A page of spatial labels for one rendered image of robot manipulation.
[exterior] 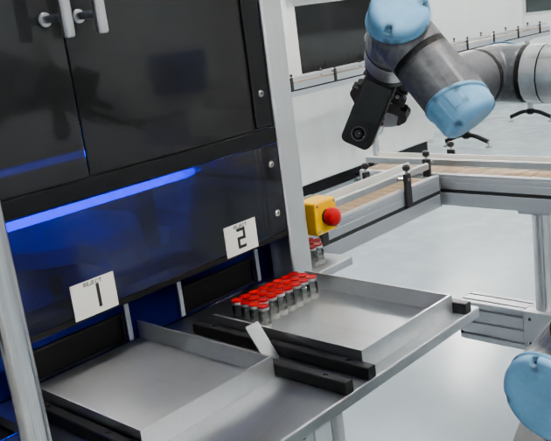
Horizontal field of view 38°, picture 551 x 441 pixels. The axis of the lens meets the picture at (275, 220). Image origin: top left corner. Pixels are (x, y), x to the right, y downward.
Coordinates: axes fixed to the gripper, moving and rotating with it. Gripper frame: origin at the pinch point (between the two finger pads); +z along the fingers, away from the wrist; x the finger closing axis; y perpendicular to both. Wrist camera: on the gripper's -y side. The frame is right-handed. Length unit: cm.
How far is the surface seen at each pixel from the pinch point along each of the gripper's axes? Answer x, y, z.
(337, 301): -6.2, -25.4, 30.3
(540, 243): -43, 21, 92
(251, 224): 15.3, -20.3, 28.2
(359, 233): -1, -3, 73
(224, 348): 5.1, -43.3, 9.0
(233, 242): 16.1, -25.4, 25.6
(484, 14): 44, 445, 784
